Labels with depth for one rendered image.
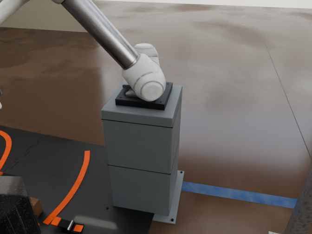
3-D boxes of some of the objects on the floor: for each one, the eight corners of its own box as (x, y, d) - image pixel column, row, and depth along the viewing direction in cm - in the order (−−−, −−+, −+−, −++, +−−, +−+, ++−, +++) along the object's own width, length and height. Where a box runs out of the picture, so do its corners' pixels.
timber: (43, 211, 186) (39, 198, 179) (31, 225, 176) (27, 213, 170) (7, 200, 193) (2, 189, 187) (-6, 214, 183) (-12, 202, 177)
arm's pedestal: (125, 163, 228) (118, 75, 185) (184, 172, 219) (191, 82, 176) (103, 211, 187) (87, 113, 144) (175, 224, 178) (181, 124, 135)
